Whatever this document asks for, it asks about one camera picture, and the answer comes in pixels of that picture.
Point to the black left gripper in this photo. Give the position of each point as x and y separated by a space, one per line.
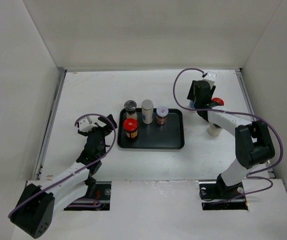
106 129

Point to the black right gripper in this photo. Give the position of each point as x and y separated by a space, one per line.
191 95

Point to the silver lid blue label bottle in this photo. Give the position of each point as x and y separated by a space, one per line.
192 105

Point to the red lid orange sauce jar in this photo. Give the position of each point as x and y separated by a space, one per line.
218 100

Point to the black cap white bottle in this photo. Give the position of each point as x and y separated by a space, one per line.
214 130

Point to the small white red label jar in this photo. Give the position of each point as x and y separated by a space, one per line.
162 115

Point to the silver lid white shaker bottle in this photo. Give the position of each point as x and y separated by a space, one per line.
147 109

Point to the clear lid pepper grinder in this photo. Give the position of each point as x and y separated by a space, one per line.
130 107

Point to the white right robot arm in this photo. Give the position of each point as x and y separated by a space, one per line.
253 143

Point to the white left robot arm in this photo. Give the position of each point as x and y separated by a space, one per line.
38 204

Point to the black rectangular tray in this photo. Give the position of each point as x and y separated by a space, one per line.
154 136

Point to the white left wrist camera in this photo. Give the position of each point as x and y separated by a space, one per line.
85 124

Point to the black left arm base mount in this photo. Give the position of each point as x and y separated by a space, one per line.
97 197

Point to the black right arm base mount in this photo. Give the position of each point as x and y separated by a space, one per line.
216 196

